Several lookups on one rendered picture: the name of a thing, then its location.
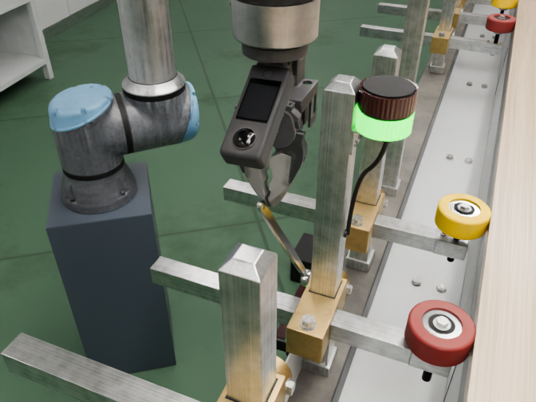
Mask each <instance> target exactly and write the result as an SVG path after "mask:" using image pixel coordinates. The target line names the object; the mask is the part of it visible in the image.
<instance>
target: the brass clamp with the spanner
mask: <svg viewBox="0 0 536 402"><path fill-rule="evenodd" d="M310 280H311V279H310ZM310 280H309V283H308V285H307V287H306V288H305V291H304V293H303V295H302V296H301V299H300V301H299V303H298V305H297V307H296V309H295V311H294V313H293V316H292V317H291V319H290V322H289V324H288V325H287V327H286V351H287V352H288V353H292V354H294V355H297V356H300V357H304V358H306V359H309V360H312V361H316V362H318V363H321V361H322V359H323V356H324V354H325V351H326V349H327V346H328V344H329V341H330V339H329V335H330V327H331V323H332V321H333V318H334V316H335V313H336V312H337V309H339V310H342V309H343V306H344V304H345V295H346V294H348V295H350V294H351V292H352V288H353V286H351V285H350V284H349V283H350V281H349V276H348V275H347V274H346V272H344V271H342V275H341V284H340V285H339V287H338V290H337V293H336V295H335V297H334V298H331V297H328V296H325V295H322V294H318V293H314V292H312V291H310ZM306 314H310V315H312V316H314V317H315V318H314V320H315V321H316V324H317V325H316V328H315V329H314V330H312V331H305V330H303V329H302V328H301V326H300V322H301V320H302V316H305V315H306Z"/></svg>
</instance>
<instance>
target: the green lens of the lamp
mask: <svg viewBox="0 0 536 402"><path fill-rule="evenodd" d="M414 115H415V113H413V114H412V115H411V116H410V117H409V118H407V119H405V120H399V121H382V120H374V119H372V118H370V117H367V116H366V115H364V114H363V113H362V112H361V111H360V109H359V108H358V106H357V116H356V123H355V127H356V130H357V131H358V132H359V133H360V134H361V135H363V136H365V137H368V138H369V139H373V140H379V141H396V140H402V139H404V138H406V137H408V136H409V135H410V134H411V132H412V124H413V119H414Z"/></svg>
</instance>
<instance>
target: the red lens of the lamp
mask: <svg viewBox="0 0 536 402"><path fill-rule="evenodd" d="M367 78H368V77H367ZM367 78H365V79H364V80H363V81H365V80H366V79H367ZM363 81H361V82H360V88H359V95H358V102H357V106H358V108H359V109H360V110H361V111H362V112H363V113H364V114H366V115H368V116H372V117H375V118H378V119H383V120H399V119H404V118H406V117H409V116H411V115H412V114H413V113H414V112H415V110H416V102H417V97H418V92H419V88H418V86H417V85H416V84H415V83H414V82H412V83H413V84H414V85H415V86H416V91H415V93H413V95H411V96H409V97H405V98H404V97H403V98H401V99H400V98H399V99H396V98H394V99H393V98H389V99H387V98H383V97H377V96H374V95H372V94H369V93H368V92H365V90H364V88H362V82H363ZM409 81H410V80H409Z"/></svg>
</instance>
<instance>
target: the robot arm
mask: <svg viewBox="0 0 536 402"><path fill-rule="evenodd" d="M320 1H321V0H230V1H229V3H230V5H231V9H232V30H233V35H234V38H235V39H236V40H237V41H239V42H241V43H242V53H243V55H244V56H246V57H248V58H250V59H251V60H254V61H257V62H258V63H257V65H252V67H251V69H250V73H249V75H248V78H247V79H246V83H245V85H244V88H243V90H242V94H241V96H240V98H239V100H238V104H237V105H235V107H234V108H235V111H234V115H233V116H232V119H231V122H230V125H229V127H228V129H227V133H226V135H225V137H224V140H223V143H222V146H221V148H220V154H221V156H222V158H223V159H224V161H225V162H226V163H227V164H233V165H238V166H239V167H240V168H241V170H242V173H244V174H245V176H246V178H247V180H248V182H249V184H250V185H251V187H252V188H253V189H254V191H255V193H256V194H257V195H258V197H259V198H260V200H263V201H264V202H265V203H266V205H267V206H268V207H275V206H276V205H277V204H278V203H280V202H281V201H282V199H283V198H284V196H285V195H286V192H287V191H288V190H289V188H290V186H291V184H292V182H293V181H294V178H295V176H296V174H297V173H298V171H299V170H300V168H301V166H302V165H303V163H304V161H305V157H306V153H307V143H306V141H305V134H306V131H304V130H302V128H303V124H305V123H306V121H308V128H310V127H311V126H312V124H313V123H314V121H315V120H316V115H317V87H318V81H317V80H312V79H307V78H305V56H306V54H307V53H308V47H309V43H311V42H312V41H314V40H315V39H316V38H317V36H318V26H319V14H320ZM117 5H118V10H119V15H120V25H121V30H122V35H123V41H124V50H125V55H126V61H127V66H128V75H127V76H126V77H125V78H124V79H123V80H122V89H123V92H120V93H112V91H111V90H110V89H109V88H108V87H107V86H105V85H103V86H102V85H99V84H85V85H78V86H76V87H71V88H68V89H66V90H64V91H62V92H60V93H58V94H57V95H56V96H55V97H54V98H53V99H52V100H51V101H50V103H49V107H48V113H49V126H50V127H51V129H52V133H53V138H54V141H55V144H56V147H57V152H58V155H59V159H60V161H61V167H62V170H63V177H62V181H61V199H62V202H63V204H64V205H65V206H66V207H67V208H68V209H70V210H71V211H74V212H76V213H80V214H87V215H94V214H101V213H105V212H109V211H114V210H116V209H118V208H120V207H122V206H124V205H125V204H127V203H128V202H130V201H131V200H132V199H133V197H134V196H135V195H136V192H137V183H136V177H135V176H134V175H133V173H132V171H131V170H130V168H129V167H128V165H127V164H126V163H125V161H124V155H127V154H130V153H134V152H142V151H145V150H149V149H153V148H160V147H164V146H168V145H173V144H180V143H182V142H184V141H187V140H191V139H193V138H194V137H195V136H196V134H197V132H198V130H199V105H198V101H197V97H196V96H195V90H194V88H193V86H192V85H191V83H190V82H188V81H185V78H184V76H183V75H182V74H181V73H180V72H178V71H177V70H176V69H175V54H174V45H173V38H172V30H171V15H170V6H169V0H117ZM307 84H311V86H308V85H307ZM313 97H314V101H313V113H312V100H313ZM308 110H309V116H308ZM272 147H275V149H276V150H277V151H276V152H275V153H274V154H273V155H272V156H271V149H272ZM269 166H270V169H271V171H272V175H273V178H272V180H271V182H270V189H269V188H268V185H267V180H268V175H267V173H266V172H267V170H268V167H269Z"/></svg>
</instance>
